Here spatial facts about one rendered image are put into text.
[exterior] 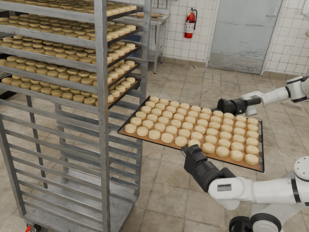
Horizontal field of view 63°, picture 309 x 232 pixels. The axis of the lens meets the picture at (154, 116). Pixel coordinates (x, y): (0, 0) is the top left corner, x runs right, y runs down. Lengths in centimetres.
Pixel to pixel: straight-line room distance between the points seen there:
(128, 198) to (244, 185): 121
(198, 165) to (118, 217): 100
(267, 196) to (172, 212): 130
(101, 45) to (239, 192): 65
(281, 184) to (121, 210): 124
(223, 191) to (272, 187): 14
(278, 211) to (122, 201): 101
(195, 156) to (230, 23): 419
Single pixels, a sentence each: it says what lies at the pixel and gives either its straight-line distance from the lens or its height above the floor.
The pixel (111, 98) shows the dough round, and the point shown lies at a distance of 115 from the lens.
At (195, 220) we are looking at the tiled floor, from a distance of 204.
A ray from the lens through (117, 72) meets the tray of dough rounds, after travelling 122.
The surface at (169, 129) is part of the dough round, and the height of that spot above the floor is 98.
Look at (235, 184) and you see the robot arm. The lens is 83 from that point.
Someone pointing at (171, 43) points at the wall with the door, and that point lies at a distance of 507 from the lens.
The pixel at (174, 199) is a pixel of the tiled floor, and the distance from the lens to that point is 214.
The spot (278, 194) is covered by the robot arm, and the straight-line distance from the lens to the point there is 82.
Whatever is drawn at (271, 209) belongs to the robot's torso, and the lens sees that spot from 137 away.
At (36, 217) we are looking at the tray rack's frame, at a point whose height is 15.
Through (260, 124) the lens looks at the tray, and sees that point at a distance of 135.
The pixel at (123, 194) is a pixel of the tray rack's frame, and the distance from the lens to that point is 193.
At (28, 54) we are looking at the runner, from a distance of 119.
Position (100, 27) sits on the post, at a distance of 91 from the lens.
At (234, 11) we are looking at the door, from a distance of 496.
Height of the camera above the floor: 157
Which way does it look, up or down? 30 degrees down
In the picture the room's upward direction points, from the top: 5 degrees clockwise
